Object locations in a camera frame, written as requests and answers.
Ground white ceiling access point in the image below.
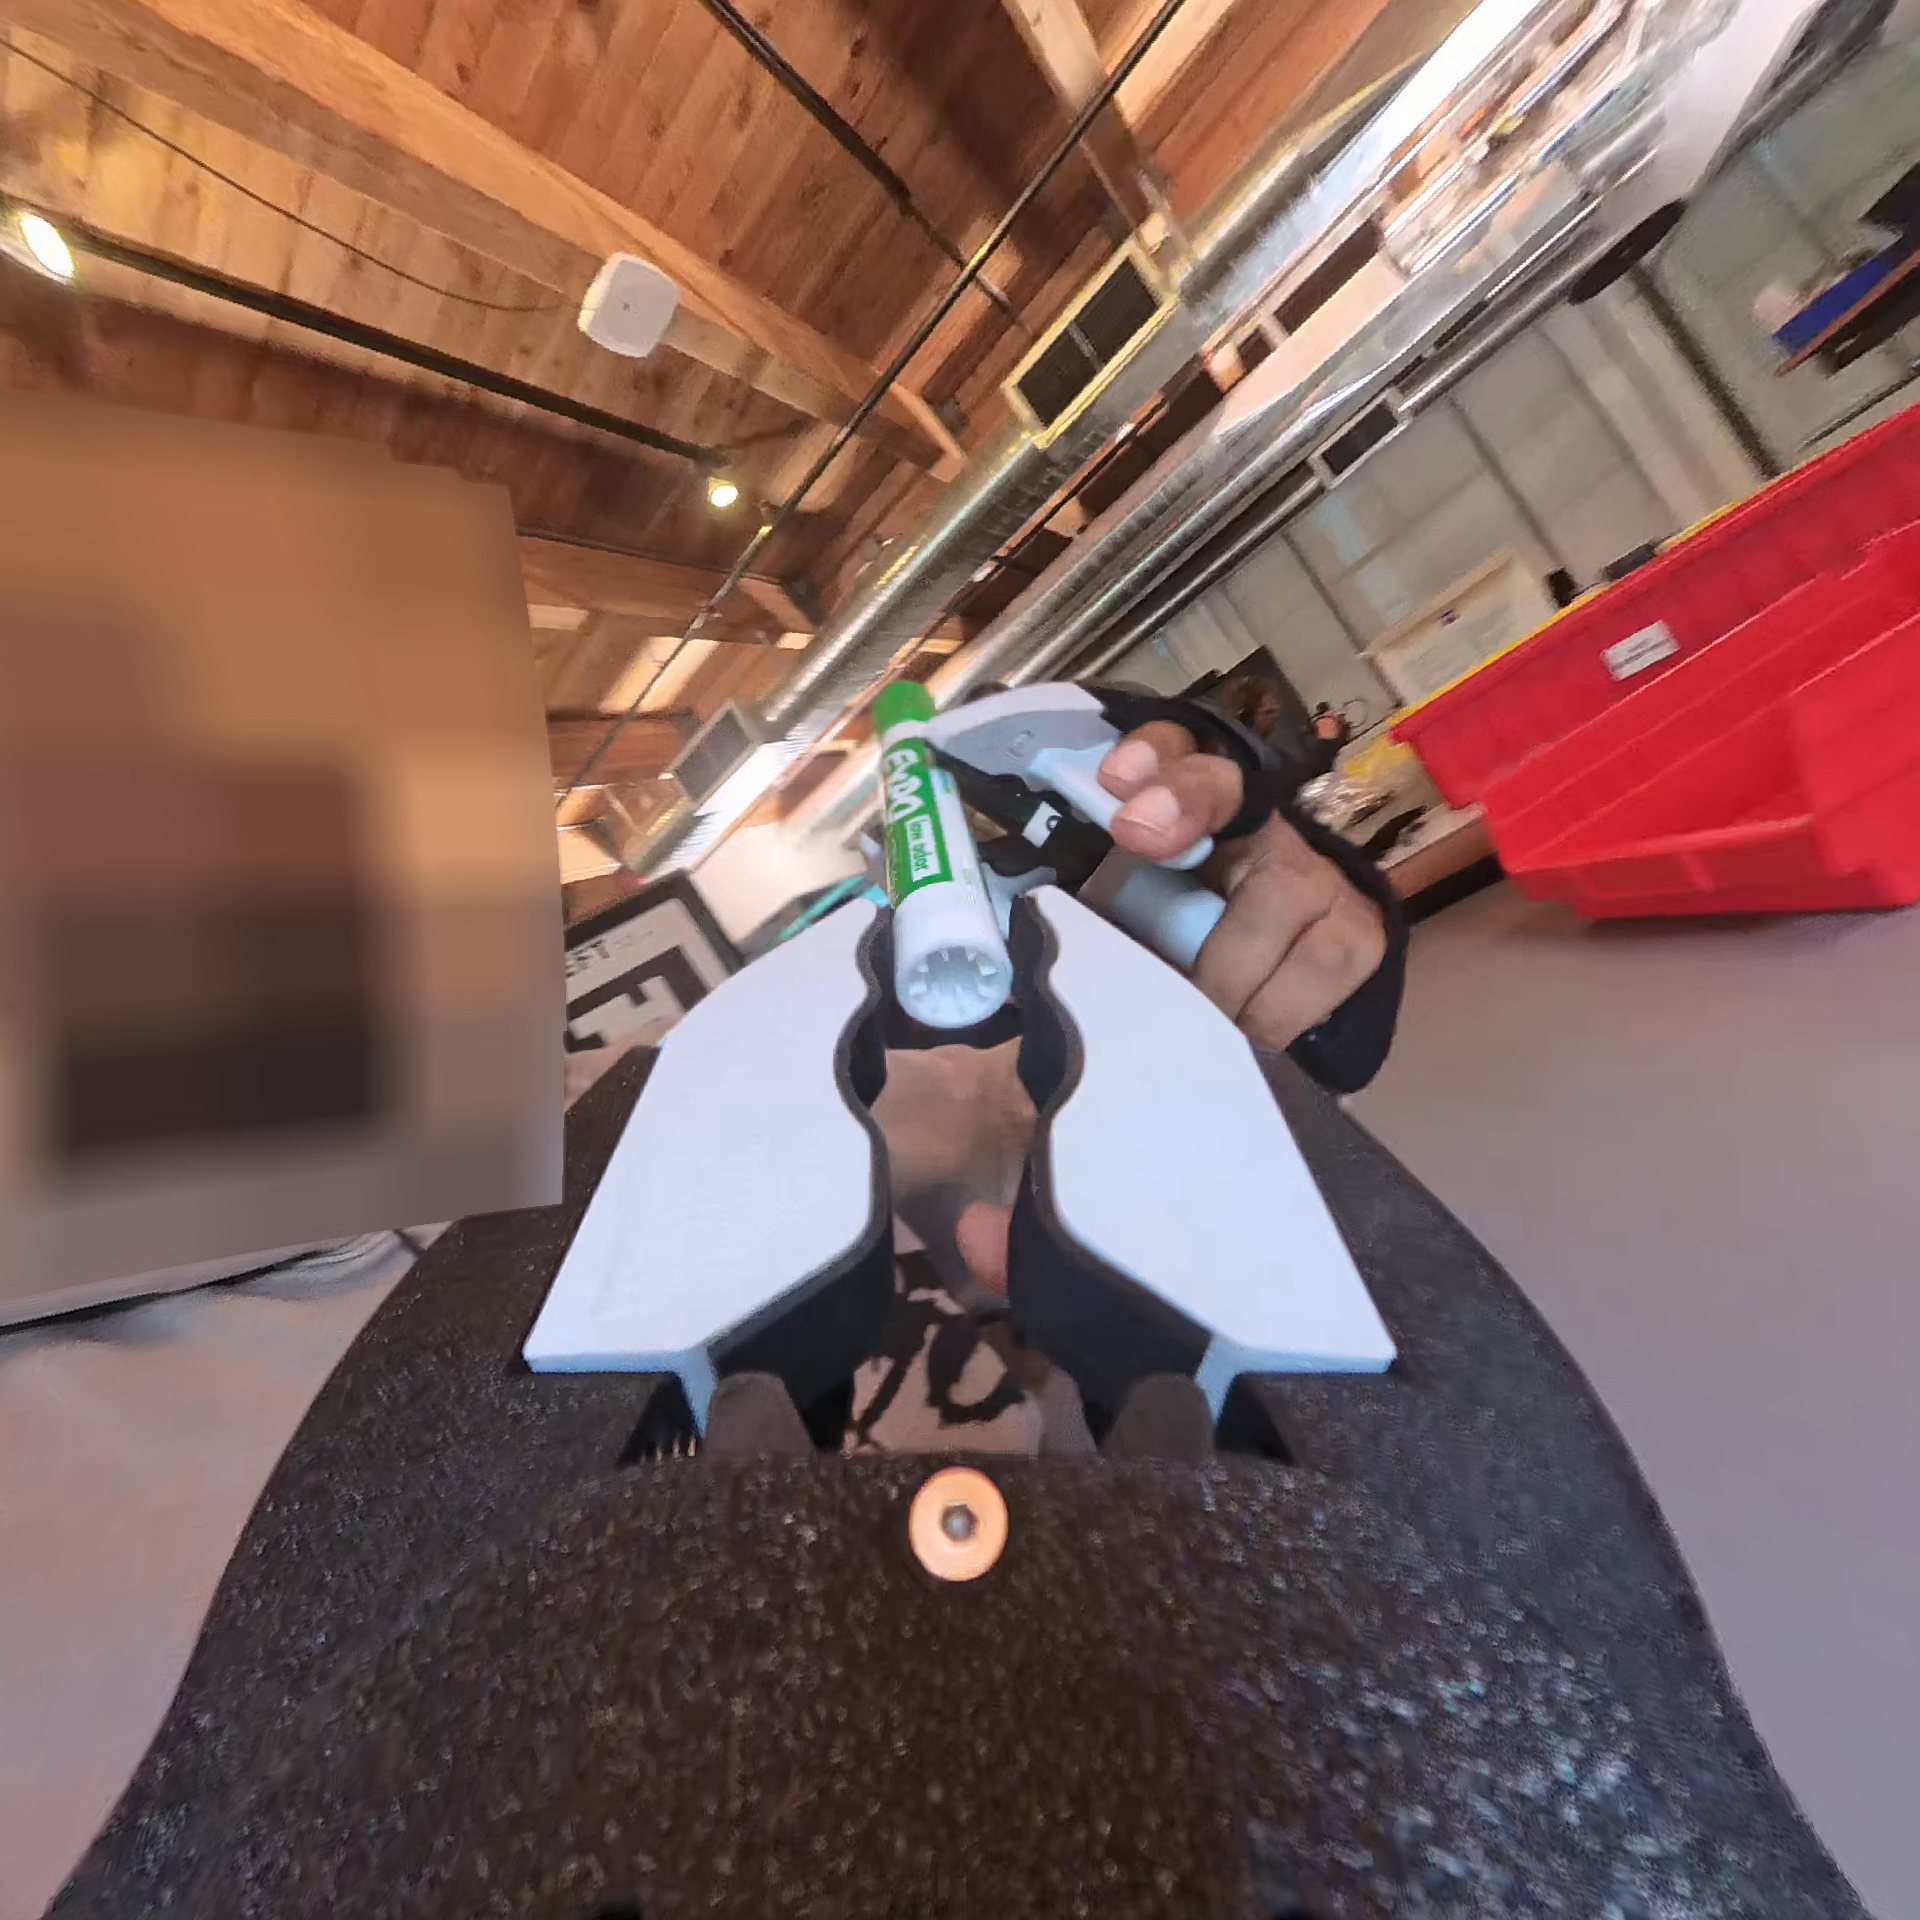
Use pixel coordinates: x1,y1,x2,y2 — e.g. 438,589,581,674
574,256,685,361

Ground green dry erase marker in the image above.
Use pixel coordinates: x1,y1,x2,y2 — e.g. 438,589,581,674
867,679,1011,1035

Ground stacked red plastic bins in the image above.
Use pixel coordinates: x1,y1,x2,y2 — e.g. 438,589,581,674
1387,403,1920,923

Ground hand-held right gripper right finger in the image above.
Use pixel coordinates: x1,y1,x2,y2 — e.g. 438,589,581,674
1007,884,1401,1434

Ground metal air duct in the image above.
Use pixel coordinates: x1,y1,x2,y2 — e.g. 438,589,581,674
760,210,1517,735

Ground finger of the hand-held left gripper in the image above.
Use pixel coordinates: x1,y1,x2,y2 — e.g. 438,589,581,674
926,679,1125,796

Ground ceiling vent grille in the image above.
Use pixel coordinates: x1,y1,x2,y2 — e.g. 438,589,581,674
1007,248,1187,442

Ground framed marker poster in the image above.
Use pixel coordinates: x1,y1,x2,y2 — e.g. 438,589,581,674
559,873,744,1058

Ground person's left hand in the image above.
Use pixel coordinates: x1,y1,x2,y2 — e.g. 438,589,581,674
1097,720,1394,1058

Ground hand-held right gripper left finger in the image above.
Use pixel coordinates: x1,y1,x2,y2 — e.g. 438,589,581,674
524,896,900,1443

